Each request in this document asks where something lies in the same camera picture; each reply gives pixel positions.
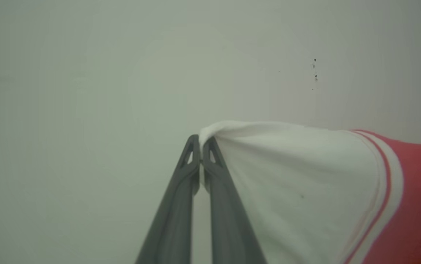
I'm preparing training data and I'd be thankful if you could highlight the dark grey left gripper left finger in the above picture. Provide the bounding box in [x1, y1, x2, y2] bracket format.
[135, 135, 201, 264]

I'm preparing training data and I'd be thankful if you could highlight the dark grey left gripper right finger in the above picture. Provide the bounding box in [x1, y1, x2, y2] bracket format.
[202, 137, 268, 264]

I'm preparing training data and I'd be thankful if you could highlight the red and white garment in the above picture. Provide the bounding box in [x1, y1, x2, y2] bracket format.
[198, 120, 421, 264]

